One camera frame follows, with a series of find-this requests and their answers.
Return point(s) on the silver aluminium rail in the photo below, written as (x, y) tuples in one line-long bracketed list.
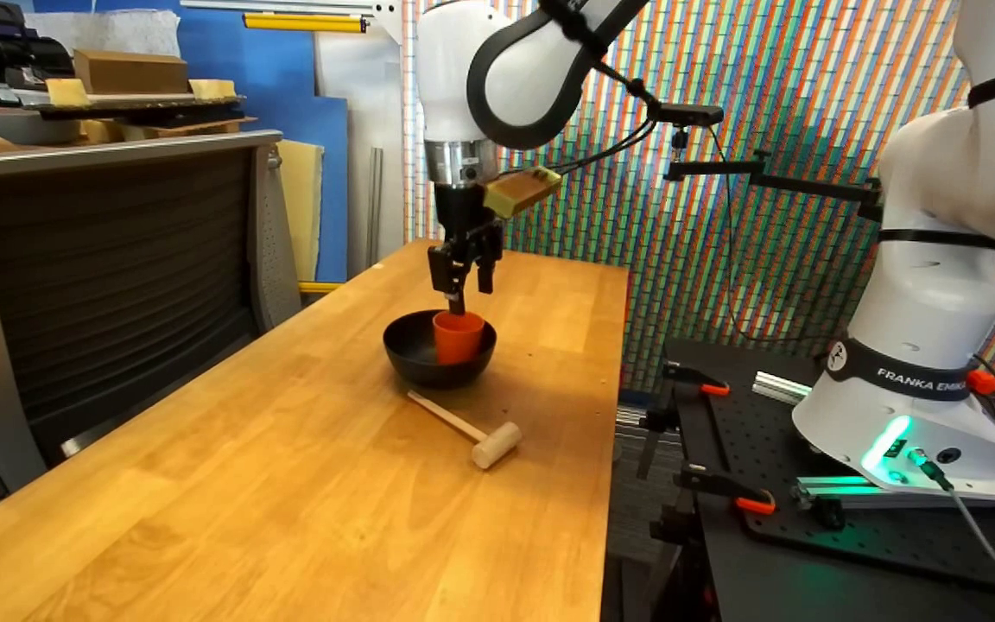
[(913, 491)]

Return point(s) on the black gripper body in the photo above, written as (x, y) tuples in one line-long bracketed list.
[(465, 227)]

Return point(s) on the black breadboard robot table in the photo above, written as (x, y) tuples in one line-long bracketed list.
[(844, 555)]

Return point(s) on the black bowl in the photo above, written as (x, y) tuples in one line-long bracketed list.
[(417, 358)]

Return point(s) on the yellow foam panel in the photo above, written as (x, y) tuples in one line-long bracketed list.
[(301, 213)]

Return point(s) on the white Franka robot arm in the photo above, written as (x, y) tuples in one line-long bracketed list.
[(949, 254)]

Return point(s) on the yellow bar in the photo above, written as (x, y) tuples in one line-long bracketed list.
[(306, 23)]

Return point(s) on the wooden box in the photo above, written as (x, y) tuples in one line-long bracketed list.
[(130, 70)]

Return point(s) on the gray perforated cabinet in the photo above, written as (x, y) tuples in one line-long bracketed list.
[(106, 289)]

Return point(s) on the wooden mallet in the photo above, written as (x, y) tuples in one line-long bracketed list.
[(467, 422)]

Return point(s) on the orange plastic cup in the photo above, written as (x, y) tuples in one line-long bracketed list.
[(456, 337)]

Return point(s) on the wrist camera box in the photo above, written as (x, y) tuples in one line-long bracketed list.
[(521, 191)]

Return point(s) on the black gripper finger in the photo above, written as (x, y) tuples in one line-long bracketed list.
[(441, 269), (483, 274)]

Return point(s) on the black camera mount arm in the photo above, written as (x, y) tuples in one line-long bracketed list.
[(774, 178)]

